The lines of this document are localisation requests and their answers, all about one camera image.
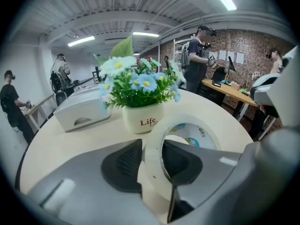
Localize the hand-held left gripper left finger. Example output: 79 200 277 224
22 138 146 211

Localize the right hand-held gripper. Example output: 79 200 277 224
250 45 300 129

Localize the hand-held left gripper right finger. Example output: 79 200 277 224
161 139 244 221

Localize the clear tape roll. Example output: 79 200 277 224
137 113 222 203

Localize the round beige table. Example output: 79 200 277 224
15 88 255 198

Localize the round orange table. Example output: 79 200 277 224
201 78 259 108

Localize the grey tissue box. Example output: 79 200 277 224
53 84 112 133

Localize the white desk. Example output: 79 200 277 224
24 93 56 135

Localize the white pot with blue flowers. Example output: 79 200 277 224
99 36 188 135

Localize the white metal shelf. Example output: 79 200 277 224
173 37 192 66

